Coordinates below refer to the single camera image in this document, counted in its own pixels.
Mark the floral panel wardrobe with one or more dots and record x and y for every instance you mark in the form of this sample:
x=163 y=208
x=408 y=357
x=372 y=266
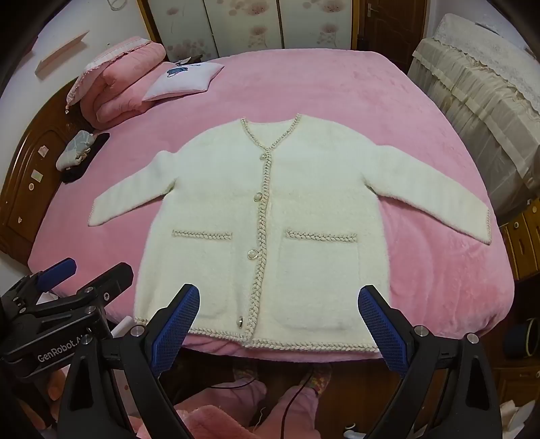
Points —
x=253 y=25

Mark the dark blue round container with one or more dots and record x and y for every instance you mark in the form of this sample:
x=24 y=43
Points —
x=521 y=340

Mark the floral slipper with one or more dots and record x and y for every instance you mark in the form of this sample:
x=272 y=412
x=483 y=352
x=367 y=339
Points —
x=314 y=380
x=244 y=372

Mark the wooden drawer cabinet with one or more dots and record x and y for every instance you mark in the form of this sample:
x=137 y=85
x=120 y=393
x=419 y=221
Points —
x=523 y=245

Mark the person's pink pajama leg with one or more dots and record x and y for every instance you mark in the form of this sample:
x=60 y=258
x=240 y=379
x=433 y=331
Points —
x=219 y=409
x=297 y=409

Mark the wooden headboard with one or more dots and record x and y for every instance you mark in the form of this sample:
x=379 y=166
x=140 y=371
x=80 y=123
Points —
x=25 y=202

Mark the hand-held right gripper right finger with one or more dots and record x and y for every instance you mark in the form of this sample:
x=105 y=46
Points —
x=379 y=325

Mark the folded pink quilt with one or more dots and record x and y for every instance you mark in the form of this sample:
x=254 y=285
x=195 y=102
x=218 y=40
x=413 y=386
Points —
x=118 y=84

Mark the pink bed blanket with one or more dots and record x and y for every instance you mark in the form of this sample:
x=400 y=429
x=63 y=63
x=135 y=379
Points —
x=337 y=105

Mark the grey cloth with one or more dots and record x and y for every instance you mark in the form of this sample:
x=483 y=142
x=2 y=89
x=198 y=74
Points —
x=74 y=152

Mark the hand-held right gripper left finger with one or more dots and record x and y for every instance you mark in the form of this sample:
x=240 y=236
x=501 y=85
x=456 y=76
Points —
x=177 y=325

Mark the brown wooden door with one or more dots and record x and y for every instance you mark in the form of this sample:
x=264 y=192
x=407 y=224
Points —
x=396 y=29

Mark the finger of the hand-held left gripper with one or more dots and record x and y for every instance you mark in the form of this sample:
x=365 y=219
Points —
x=114 y=276
x=59 y=271

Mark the white fluffy cardigan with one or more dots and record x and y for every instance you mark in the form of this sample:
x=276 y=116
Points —
x=211 y=190

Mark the wooden wall shelf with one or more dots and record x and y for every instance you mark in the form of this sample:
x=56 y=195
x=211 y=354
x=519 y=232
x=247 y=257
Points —
x=46 y=40
x=57 y=65

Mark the person's right pink pajama leg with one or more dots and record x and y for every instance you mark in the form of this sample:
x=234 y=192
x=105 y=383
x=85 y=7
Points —
x=297 y=409

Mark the person's left pink pajama leg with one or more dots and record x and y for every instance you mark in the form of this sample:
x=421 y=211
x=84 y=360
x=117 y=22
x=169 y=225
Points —
x=219 y=409

